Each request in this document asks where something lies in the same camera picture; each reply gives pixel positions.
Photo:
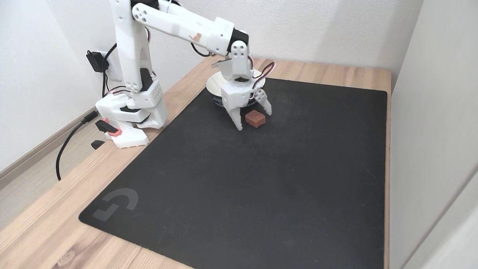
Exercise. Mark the brown toy block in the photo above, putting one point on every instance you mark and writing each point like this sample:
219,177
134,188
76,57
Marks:
255,118

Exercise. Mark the white paper bowl navy band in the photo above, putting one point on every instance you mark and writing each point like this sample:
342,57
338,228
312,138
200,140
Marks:
213,87

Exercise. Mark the black desk mat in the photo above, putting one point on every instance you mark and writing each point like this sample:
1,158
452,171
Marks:
261,186

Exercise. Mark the black red table clamp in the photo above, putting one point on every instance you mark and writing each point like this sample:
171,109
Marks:
110,128

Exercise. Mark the black power adapter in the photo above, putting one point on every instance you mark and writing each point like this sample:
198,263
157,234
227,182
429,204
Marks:
96,61

